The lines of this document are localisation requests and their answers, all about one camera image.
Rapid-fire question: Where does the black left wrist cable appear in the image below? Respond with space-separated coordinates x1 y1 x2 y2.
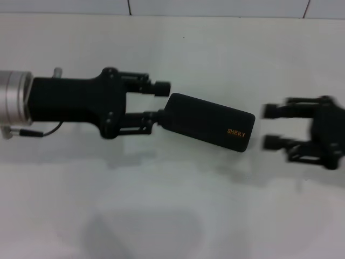
0 122 65 140

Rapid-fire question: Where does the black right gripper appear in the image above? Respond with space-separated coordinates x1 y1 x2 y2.
260 95 345 171

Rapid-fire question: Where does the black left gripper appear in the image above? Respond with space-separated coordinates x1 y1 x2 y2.
28 67 164 140

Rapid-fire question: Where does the black glasses case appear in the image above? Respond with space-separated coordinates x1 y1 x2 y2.
158 92 257 154

